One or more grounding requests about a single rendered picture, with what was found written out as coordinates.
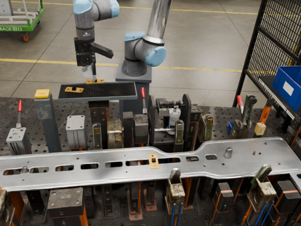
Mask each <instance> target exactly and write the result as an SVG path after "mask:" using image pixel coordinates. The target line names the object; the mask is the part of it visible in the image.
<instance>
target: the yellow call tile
mask: <svg viewBox="0 0 301 226"><path fill-rule="evenodd" d="M49 93H50V89H44V90H37V91H36V94H35V96H34V97H35V98H48V97H49Z"/></svg>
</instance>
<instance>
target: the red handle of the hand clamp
mask: <svg viewBox="0 0 301 226"><path fill-rule="evenodd" d="M237 102H238V106H239V109H240V113H241V117H242V113H243V103H242V98H241V96H240V95H238V96H237ZM246 125H247V123H246V120H245V122H244V126H246Z"/></svg>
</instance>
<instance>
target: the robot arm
mask: <svg viewBox="0 0 301 226"><path fill-rule="evenodd" d="M171 4H172V0H154V3H153V8H152V12H151V16H150V22H149V26H148V30H147V34H145V33H144V32H142V31H132V32H129V33H127V34H125V40H124V42H125V59H124V62H123V65H122V73H123V74H125V75H127V76H130V77H140V76H143V75H145V74H146V73H147V65H150V66H152V67H156V66H159V65H160V64H161V63H162V62H163V61H164V60H165V58H166V55H167V51H166V49H165V47H164V44H165V41H164V39H163V35H164V32H165V28H166V24H167V20H168V15H169V11H170V7H171ZM73 12H74V17H75V25H76V33H77V37H74V44H75V51H76V58H77V66H84V68H82V72H84V73H83V74H82V75H83V77H87V78H92V79H93V82H95V80H96V66H95V64H96V58H95V53H98V54H100V55H103V56H105V57H107V58H110V59H112V57H113V56H114V53H113V51H112V50H111V49H109V48H106V47H104V46H101V45H99V44H97V43H94V41H95V26H94V22H96V21H101V20H105V19H112V18H114V17H117V16H118V15H119V12H120V7H119V4H118V2H117V1H116V0H74V1H73Z"/></svg>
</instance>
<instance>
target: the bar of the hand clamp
mask: <svg viewBox="0 0 301 226"><path fill-rule="evenodd" d="M255 97H256V96H255V95H254V94H247V95H246V98H245V104H244V108H243V113H242V117H241V122H242V129H243V126H244V122H245V120H246V123H247V125H246V126H245V127H246V128H249V123H250V119H251V114H252V111H253V106H254V104H255V103H257V99H256V98H255Z"/></svg>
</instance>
